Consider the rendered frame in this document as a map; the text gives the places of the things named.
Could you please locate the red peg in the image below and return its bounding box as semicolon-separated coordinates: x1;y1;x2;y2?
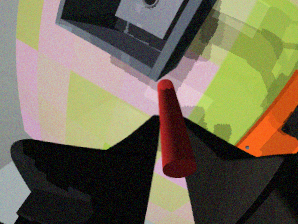
157;79;197;179

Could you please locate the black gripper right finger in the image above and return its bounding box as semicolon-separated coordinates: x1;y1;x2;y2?
184;117;298;224

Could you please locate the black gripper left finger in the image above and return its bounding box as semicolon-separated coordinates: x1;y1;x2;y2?
11;115;160;224

